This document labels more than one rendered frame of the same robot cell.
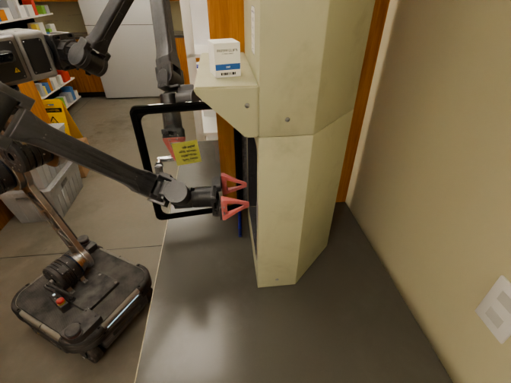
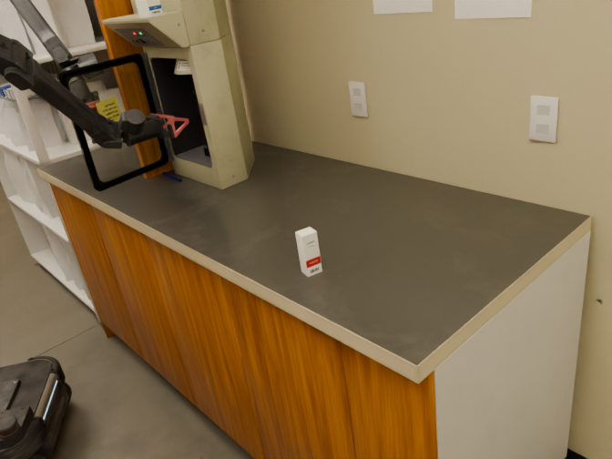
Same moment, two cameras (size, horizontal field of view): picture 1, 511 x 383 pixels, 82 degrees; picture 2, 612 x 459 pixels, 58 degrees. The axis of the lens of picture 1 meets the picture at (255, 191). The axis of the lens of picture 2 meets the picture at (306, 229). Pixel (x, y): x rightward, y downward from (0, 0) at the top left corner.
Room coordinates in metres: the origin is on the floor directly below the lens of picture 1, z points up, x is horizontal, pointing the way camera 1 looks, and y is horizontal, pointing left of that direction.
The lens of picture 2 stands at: (-1.08, 0.70, 1.60)
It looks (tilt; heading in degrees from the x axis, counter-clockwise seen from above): 26 degrees down; 328
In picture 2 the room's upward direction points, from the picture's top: 9 degrees counter-clockwise
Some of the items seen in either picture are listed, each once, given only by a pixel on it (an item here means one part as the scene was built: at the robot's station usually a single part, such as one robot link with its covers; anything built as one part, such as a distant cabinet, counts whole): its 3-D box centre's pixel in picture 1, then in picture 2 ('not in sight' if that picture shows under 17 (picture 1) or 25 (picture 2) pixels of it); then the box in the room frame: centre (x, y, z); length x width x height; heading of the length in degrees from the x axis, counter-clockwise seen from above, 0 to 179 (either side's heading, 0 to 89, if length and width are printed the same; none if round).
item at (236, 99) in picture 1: (225, 89); (144, 32); (0.68, 0.07, 1.46); 0.32 x 0.11 x 0.10; 6
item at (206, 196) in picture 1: (205, 196); (149, 129); (0.66, 0.14, 1.17); 0.10 x 0.07 x 0.07; 5
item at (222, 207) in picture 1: (231, 202); (174, 124); (0.63, 0.06, 1.17); 0.09 x 0.07 x 0.07; 95
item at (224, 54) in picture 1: (223, 58); (148, 4); (0.61, 0.06, 1.54); 0.05 x 0.05 x 0.06; 20
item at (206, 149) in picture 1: (195, 165); (117, 122); (0.80, 0.19, 1.19); 0.30 x 0.01 x 0.40; 103
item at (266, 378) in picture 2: not in sight; (264, 301); (0.52, -0.07, 0.45); 2.05 x 0.67 x 0.90; 6
